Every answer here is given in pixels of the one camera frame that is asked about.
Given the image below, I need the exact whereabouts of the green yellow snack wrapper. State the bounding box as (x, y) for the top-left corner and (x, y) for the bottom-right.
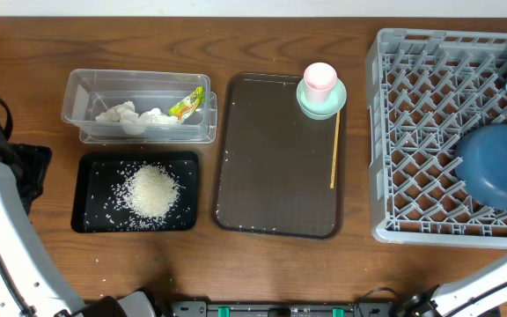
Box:
(168, 86), (204, 123)

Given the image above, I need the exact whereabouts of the pink plastic cup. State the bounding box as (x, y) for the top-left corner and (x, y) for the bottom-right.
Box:
(303, 63), (337, 104)

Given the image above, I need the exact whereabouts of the white rice pile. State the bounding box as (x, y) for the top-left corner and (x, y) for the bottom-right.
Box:
(86, 160), (195, 231)

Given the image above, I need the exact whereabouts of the white tissue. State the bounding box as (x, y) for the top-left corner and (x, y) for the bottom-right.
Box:
(95, 101), (179, 135)

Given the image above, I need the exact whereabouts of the dark blue plate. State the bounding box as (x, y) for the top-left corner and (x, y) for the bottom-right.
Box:
(455, 124), (507, 210)

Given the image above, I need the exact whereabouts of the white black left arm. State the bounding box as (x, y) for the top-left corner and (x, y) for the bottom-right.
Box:
(0, 115), (158, 317)

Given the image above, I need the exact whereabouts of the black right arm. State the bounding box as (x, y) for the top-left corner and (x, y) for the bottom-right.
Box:
(389, 255), (507, 317)

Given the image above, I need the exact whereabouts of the grey dishwasher rack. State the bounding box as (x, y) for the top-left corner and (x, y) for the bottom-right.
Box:
(365, 28), (507, 249)

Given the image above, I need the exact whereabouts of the dark brown serving tray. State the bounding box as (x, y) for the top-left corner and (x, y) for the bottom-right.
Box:
(211, 73), (346, 240)

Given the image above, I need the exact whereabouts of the mint green bowl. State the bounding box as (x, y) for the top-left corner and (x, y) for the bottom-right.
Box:
(296, 79), (348, 120)

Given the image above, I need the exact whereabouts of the wooden chopstick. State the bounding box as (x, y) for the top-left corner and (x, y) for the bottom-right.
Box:
(330, 111), (341, 189)

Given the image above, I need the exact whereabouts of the black rectangular tray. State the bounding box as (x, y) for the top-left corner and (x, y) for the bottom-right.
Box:
(70, 151), (201, 234)

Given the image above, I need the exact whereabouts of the clear plastic bin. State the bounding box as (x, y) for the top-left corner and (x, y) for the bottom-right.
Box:
(62, 69), (211, 139)

